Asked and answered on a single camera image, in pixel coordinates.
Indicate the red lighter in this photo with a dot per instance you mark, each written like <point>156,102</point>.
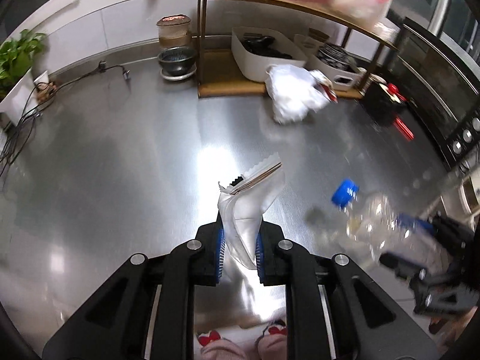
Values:
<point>404,129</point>

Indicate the patterned snack wrapper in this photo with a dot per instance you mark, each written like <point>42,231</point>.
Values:
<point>326,86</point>

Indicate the black box red knob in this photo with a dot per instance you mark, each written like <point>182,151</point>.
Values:
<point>378,103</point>

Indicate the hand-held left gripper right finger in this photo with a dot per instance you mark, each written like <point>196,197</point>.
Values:
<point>272,262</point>

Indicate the white basket black utensils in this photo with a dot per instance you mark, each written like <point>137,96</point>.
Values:
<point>262,65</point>

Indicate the silver foil wrapper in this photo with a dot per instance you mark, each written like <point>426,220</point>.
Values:
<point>247,210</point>

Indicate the green potted plant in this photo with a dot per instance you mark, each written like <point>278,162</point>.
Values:
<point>17,60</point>

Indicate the brown lidded jar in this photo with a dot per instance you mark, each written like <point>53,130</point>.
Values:
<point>173,30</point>

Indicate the wooden shelf rack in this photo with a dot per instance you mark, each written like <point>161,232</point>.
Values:
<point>225,82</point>

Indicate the dark ceramic bowl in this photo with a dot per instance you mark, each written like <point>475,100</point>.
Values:
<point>176,60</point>

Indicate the black toaster oven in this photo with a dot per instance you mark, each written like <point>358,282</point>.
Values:
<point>442,93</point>

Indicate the clear bottle blue cap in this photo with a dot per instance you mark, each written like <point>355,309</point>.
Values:
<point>371,221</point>

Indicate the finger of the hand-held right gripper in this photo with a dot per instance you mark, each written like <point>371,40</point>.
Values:
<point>405,266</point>
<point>416,223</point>

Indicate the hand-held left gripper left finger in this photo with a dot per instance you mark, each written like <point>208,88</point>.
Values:
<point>208,262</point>

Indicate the pink slipper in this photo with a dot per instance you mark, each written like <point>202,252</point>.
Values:
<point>217,347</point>
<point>273,341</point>

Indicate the white plastic bag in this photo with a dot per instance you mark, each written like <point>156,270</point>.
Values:
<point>292,93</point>

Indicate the white basket with bowls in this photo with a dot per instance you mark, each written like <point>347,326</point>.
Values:
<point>337,77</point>

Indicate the stack of patterned bowls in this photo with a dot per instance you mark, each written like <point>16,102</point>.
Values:
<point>339,58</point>

